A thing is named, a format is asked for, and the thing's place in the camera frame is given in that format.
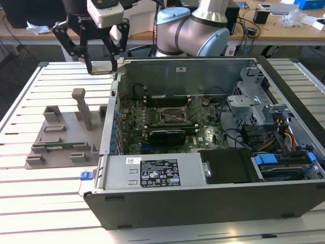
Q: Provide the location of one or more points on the green motherboard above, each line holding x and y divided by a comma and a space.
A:
203, 119

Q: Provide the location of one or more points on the silver CPU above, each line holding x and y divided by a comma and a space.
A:
101, 67

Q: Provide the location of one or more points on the grey metal drive cage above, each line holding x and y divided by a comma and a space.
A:
243, 101

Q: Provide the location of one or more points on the blue box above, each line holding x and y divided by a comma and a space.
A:
311, 3

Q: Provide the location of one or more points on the white appliance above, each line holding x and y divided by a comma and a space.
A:
142, 15

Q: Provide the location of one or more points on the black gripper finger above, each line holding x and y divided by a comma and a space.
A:
124, 35
63, 38

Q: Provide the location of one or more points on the grey-brown parts rack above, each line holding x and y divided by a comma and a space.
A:
71, 132

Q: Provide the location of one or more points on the black graphics card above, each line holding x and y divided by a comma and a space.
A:
167, 138

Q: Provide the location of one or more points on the white flat box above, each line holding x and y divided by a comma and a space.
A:
284, 8

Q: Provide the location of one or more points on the CPU socket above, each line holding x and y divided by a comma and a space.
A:
168, 114

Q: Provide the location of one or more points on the wooden desk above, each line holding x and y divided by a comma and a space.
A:
279, 33

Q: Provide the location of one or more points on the crumpled white paper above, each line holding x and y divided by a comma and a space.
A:
38, 29

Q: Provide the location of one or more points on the small black box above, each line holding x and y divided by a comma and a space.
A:
261, 17

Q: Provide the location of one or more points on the large black box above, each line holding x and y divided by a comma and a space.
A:
38, 12

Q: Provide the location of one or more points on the black tower box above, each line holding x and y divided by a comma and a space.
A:
234, 15

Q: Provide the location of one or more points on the silver power supply unit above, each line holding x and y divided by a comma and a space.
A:
116, 175

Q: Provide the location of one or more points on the clear plastic bag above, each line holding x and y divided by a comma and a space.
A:
292, 19

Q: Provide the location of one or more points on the green RAM stick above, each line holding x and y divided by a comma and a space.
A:
61, 146

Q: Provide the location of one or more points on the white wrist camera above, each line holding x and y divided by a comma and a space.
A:
106, 16

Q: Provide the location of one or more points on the white adapter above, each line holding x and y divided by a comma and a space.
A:
230, 50

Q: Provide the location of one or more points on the open black PC case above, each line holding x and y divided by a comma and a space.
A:
203, 203

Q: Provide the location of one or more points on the blue case latch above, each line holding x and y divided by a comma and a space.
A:
85, 176

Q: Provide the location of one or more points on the small white box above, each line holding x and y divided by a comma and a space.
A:
320, 25

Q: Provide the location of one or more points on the blue disk carrier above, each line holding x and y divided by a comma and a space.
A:
265, 159

